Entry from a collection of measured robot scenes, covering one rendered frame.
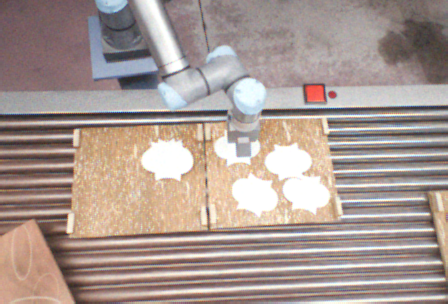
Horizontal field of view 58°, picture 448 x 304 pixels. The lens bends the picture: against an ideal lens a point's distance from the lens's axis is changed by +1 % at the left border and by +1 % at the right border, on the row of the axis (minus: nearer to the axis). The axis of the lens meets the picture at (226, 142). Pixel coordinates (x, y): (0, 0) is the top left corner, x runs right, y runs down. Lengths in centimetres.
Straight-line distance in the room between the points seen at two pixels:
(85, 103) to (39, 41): 138
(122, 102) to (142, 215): 40
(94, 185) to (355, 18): 212
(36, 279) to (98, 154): 40
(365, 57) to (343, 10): 37
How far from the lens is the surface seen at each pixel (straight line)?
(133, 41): 148
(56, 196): 137
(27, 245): 124
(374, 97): 154
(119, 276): 128
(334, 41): 276
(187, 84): 97
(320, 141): 138
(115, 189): 131
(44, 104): 149
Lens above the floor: 218
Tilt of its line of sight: 70 degrees down
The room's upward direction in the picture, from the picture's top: 9 degrees clockwise
